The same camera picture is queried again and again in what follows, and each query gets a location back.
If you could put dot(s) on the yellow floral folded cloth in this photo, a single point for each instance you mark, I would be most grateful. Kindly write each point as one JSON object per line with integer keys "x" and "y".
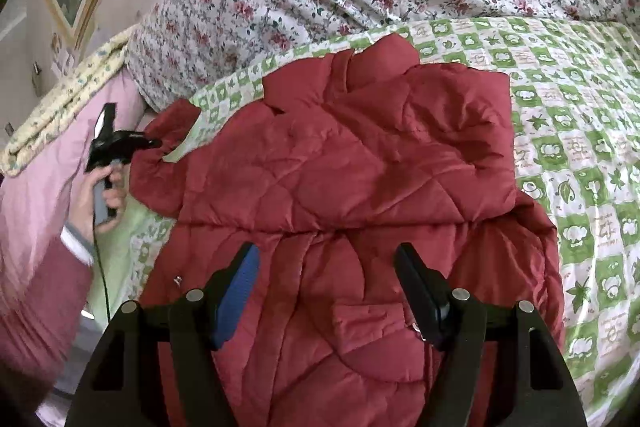
{"x": 63, "y": 103}

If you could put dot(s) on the green white patterned quilt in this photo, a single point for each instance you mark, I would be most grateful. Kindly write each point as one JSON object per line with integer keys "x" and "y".
{"x": 574, "y": 91}

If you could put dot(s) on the red sleeved left forearm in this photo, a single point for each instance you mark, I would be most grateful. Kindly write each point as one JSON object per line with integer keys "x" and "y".
{"x": 37, "y": 334}

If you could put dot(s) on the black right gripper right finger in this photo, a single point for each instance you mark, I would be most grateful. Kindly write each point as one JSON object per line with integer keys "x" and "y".
{"x": 505, "y": 354}

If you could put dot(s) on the red quilted jacket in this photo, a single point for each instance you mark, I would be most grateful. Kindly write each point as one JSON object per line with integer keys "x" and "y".
{"x": 343, "y": 158}

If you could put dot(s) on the pink blanket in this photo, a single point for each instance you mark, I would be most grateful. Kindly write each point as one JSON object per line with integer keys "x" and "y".
{"x": 35, "y": 203}

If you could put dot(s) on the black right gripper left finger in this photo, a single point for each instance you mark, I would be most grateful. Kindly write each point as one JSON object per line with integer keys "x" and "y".
{"x": 123, "y": 382}

